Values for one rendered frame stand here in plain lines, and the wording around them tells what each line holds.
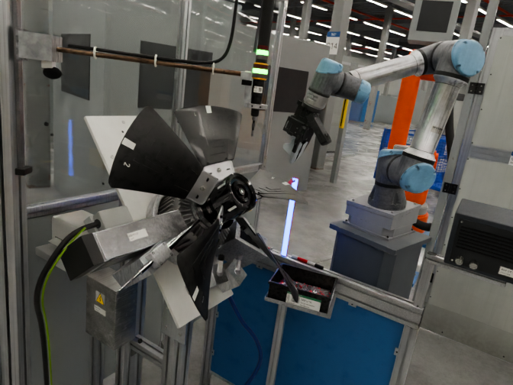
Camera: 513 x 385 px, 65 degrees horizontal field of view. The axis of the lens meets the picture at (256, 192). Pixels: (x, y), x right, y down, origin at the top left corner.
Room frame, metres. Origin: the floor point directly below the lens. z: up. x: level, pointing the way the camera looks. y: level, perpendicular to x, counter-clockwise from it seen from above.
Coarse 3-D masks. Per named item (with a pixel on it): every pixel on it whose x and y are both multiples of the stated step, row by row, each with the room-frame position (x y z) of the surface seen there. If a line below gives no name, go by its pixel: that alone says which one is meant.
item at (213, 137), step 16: (176, 112) 1.31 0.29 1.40; (224, 112) 1.37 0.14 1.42; (192, 128) 1.29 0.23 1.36; (208, 128) 1.29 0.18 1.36; (224, 128) 1.31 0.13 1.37; (192, 144) 1.25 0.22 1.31; (208, 144) 1.25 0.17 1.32; (224, 144) 1.25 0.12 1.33; (208, 160) 1.21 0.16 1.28; (224, 160) 1.22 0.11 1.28
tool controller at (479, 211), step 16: (464, 208) 1.20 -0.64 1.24; (480, 208) 1.20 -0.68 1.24; (496, 208) 1.20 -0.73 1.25; (464, 224) 1.17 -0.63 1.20; (480, 224) 1.14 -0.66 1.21; (496, 224) 1.12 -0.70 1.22; (512, 224) 1.11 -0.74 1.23; (464, 240) 1.17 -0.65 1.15; (480, 240) 1.15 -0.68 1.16; (496, 240) 1.12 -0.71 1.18; (512, 240) 1.10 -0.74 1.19; (448, 256) 1.21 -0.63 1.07; (464, 256) 1.18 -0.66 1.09; (480, 256) 1.15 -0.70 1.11; (496, 256) 1.13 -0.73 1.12; (512, 256) 1.11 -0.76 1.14; (480, 272) 1.16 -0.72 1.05; (496, 272) 1.13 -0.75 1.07; (512, 272) 1.11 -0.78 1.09
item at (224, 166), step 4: (228, 160) 1.22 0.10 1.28; (212, 164) 1.21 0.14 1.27; (216, 164) 1.21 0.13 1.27; (220, 164) 1.21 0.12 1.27; (224, 164) 1.21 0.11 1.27; (228, 164) 1.21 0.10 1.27; (232, 164) 1.21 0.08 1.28; (204, 168) 1.20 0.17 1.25; (208, 168) 1.20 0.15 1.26; (212, 168) 1.20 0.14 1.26; (216, 168) 1.20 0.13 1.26; (224, 168) 1.20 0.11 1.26; (232, 168) 1.20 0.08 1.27; (208, 172) 1.19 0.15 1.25; (212, 172) 1.19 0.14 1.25; (216, 172) 1.19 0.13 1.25; (220, 172) 1.19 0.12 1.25; (224, 172) 1.19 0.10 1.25; (228, 172) 1.19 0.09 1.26; (232, 172) 1.19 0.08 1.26; (216, 176) 1.18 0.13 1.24; (220, 176) 1.18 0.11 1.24; (224, 176) 1.18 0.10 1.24
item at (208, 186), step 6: (204, 174) 1.09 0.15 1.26; (210, 174) 1.10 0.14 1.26; (198, 180) 1.09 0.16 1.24; (204, 180) 1.10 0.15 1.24; (210, 180) 1.11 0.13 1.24; (216, 180) 1.11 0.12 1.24; (198, 186) 1.09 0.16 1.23; (204, 186) 1.10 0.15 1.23; (210, 186) 1.11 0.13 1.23; (192, 192) 1.08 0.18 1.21; (198, 192) 1.09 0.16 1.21; (204, 192) 1.10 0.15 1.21; (210, 192) 1.11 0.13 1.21; (192, 198) 1.08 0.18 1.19; (198, 198) 1.09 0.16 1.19; (204, 198) 1.10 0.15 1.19
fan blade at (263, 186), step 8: (256, 176) 1.41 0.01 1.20; (264, 176) 1.42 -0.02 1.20; (256, 184) 1.33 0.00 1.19; (264, 184) 1.35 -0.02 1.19; (272, 184) 1.36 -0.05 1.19; (280, 184) 1.39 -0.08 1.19; (256, 192) 1.24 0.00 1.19; (264, 192) 1.25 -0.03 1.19; (272, 192) 1.28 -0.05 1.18; (280, 192) 1.31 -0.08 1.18; (288, 192) 1.34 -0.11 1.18; (296, 192) 1.39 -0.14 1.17; (296, 200) 1.32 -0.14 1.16; (304, 200) 1.36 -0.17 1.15
